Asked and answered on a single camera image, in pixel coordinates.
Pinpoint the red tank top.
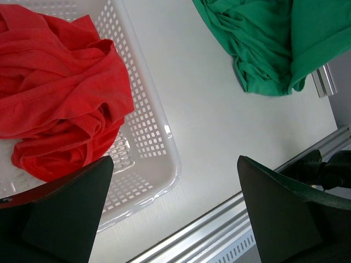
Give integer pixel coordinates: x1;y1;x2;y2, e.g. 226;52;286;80
1;4;134;182

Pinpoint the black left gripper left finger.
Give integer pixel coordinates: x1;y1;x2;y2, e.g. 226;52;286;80
1;156;114;262

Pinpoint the white slotted cable duct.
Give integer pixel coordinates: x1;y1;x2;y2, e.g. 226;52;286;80
205;230;256;263

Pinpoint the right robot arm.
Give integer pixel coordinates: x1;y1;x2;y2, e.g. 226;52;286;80
280;150;350;190

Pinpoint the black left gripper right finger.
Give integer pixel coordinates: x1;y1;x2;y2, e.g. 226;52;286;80
237;156;350;262

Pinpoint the white plastic perforated basket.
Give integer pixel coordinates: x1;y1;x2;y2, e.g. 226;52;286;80
0;0;183;233

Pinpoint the aluminium frame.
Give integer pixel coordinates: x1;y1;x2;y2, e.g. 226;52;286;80
130;72;349;262

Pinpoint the green tank top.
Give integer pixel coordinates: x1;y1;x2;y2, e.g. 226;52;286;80
194;1;350;96

